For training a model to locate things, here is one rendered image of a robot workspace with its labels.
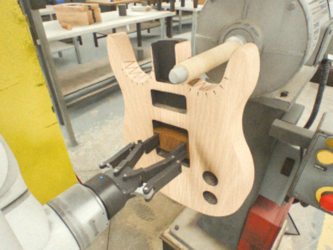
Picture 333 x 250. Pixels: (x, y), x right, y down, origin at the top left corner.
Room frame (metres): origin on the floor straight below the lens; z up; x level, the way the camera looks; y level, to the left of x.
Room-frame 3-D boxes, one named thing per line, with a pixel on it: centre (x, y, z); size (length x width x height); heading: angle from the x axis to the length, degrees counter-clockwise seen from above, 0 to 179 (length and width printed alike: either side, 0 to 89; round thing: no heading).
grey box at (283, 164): (0.60, -0.43, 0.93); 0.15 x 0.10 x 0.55; 141
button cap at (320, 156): (0.34, -0.32, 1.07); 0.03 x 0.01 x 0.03; 51
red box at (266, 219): (0.59, -0.44, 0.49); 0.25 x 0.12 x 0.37; 141
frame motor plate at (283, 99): (0.69, -0.32, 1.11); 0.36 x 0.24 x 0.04; 141
